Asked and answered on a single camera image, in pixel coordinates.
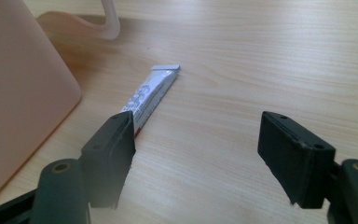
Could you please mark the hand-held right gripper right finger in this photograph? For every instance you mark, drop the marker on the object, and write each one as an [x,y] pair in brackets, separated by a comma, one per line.
[295,161]

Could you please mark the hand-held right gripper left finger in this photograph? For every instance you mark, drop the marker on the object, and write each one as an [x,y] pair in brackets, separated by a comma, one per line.
[107,161]

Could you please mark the white toothpaste tube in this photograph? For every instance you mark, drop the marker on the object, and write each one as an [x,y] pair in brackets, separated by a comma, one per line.
[155,90]

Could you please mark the pink plastic cup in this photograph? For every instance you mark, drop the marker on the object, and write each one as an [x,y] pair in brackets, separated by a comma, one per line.
[21,93]

